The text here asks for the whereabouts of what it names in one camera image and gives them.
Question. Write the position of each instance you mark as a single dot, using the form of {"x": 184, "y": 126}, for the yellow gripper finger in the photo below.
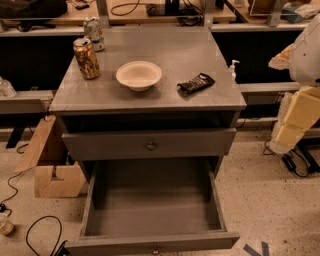
{"x": 282, "y": 60}
{"x": 298, "y": 112}

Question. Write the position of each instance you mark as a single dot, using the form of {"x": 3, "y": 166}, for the orange soda can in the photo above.
{"x": 86, "y": 58}

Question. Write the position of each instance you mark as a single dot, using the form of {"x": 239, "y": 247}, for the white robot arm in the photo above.
{"x": 305, "y": 59}

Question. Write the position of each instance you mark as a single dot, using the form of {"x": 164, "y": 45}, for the grey wooden drawer cabinet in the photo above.
{"x": 104, "y": 105}

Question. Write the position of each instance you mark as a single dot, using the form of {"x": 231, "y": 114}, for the brass top drawer knob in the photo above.
{"x": 151, "y": 146}

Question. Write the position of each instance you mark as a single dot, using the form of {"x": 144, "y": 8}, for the brass drawer knob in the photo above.
{"x": 155, "y": 251}
{"x": 151, "y": 146}

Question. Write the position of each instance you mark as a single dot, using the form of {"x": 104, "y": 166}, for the green white soda can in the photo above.
{"x": 93, "y": 31}

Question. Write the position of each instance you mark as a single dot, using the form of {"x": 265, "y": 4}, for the open grey middle drawer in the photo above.
{"x": 135, "y": 205}

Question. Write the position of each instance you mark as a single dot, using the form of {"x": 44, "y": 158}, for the brass middle drawer knob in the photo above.
{"x": 155, "y": 251}

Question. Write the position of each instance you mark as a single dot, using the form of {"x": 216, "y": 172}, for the closed grey top drawer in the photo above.
{"x": 133, "y": 144}

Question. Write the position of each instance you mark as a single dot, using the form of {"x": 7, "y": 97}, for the white pump bottle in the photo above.
{"x": 232, "y": 68}

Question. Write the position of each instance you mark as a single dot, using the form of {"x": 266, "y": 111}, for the black snack packet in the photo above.
{"x": 198, "y": 83}

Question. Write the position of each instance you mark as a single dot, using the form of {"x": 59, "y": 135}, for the light wooden block stand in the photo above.
{"x": 47, "y": 155}

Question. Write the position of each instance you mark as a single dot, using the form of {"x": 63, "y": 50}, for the clear plastic bag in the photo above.
{"x": 6, "y": 89}

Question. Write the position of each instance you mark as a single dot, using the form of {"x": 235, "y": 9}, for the clear plastic cup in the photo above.
{"x": 6, "y": 226}

